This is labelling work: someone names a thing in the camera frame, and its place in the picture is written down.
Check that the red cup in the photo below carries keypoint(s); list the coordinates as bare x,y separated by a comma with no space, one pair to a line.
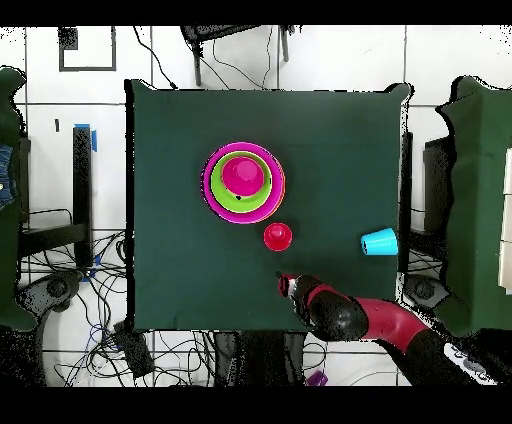
278,236

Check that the large pink bowl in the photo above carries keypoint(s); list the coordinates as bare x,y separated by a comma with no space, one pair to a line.
242,218

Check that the green bowl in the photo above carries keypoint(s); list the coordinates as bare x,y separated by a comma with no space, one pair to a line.
240,204

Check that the small pink-red bowl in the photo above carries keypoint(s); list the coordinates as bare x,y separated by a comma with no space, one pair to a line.
242,176

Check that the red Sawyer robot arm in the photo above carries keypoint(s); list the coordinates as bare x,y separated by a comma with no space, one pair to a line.
384,320

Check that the small purple object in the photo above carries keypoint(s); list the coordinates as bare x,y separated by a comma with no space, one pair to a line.
318,378

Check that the blue cup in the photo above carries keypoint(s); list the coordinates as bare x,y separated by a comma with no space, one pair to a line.
380,242

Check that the dark green tablecloth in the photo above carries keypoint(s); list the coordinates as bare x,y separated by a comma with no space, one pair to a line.
340,160

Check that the black swivel chair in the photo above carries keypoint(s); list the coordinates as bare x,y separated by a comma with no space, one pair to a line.
56,288
424,290

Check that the black power strip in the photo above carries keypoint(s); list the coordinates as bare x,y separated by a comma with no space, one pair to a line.
134,352

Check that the green side table cloth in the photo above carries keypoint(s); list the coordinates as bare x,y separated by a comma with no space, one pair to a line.
476,200
8,260

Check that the white box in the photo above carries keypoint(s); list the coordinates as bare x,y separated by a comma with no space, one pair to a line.
507,224

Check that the blue tape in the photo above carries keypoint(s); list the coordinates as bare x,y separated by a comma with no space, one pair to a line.
94,140

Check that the blue denim fabric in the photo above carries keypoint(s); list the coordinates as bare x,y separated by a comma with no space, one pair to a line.
6,176

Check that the black table frame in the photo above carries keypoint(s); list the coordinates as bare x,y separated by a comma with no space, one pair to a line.
82,180

